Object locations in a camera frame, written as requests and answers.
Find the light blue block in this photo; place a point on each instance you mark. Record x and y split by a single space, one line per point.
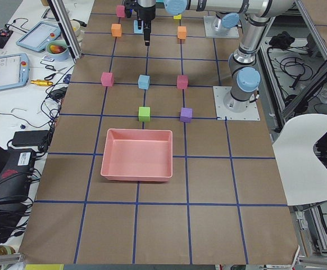
136 29
143 81

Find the far pink foam block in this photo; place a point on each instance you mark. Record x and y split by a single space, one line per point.
120 11

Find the orange block table side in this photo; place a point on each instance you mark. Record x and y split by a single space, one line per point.
116 30

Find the orange block robot side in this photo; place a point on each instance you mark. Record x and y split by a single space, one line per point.
182 32

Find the pink block robot side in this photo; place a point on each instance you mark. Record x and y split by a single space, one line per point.
182 82

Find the pink block table side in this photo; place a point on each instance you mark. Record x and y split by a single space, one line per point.
107 79

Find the white bowl with lemon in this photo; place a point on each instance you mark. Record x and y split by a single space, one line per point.
77 30

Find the green foam block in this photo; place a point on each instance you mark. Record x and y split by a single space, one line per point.
144 114

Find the green bowl with fruit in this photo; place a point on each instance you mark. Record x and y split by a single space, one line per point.
58 50

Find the near purple foam block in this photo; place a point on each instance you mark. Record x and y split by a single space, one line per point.
186 115

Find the black scissors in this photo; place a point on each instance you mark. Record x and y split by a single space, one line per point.
54 72

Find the far teach pendant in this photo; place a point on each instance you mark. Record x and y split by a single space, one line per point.
39 36

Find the teach pendant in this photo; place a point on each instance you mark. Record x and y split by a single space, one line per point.
39 36
14 71

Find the brass cylinder tool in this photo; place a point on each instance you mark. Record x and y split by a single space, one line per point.
43 83

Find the pink plastic tray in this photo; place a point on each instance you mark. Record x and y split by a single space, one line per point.
138 155

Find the near teach pendant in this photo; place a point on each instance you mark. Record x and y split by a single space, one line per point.
14 71

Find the black power adapter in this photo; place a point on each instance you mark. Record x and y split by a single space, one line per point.
29 138

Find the black electronics box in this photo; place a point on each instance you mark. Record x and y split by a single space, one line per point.
17 173

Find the white chair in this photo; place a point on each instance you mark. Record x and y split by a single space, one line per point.
303 175

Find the aluminium frame post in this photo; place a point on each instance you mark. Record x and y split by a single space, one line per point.
67 32

